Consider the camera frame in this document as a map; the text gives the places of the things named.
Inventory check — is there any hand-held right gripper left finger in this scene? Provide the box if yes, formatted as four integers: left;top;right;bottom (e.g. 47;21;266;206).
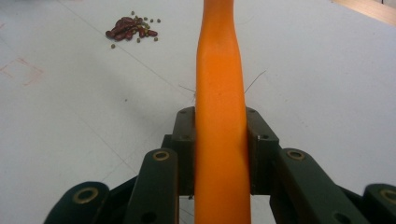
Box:
161;105;197;197

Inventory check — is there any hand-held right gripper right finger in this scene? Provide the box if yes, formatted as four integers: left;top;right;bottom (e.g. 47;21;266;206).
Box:
245;105;281;196

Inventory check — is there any orange-handled grey-bristle brush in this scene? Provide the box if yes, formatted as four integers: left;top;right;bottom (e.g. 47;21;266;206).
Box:
193;0;252;224

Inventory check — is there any pile of red and green beans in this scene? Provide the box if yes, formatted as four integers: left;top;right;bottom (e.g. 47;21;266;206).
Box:
109;10;162;49

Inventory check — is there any pile of red kidney beans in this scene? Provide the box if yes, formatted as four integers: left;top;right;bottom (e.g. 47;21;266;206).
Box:
105;16;159;42

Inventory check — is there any light wooden strip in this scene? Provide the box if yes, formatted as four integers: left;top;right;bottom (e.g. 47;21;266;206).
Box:
331;0;396;28

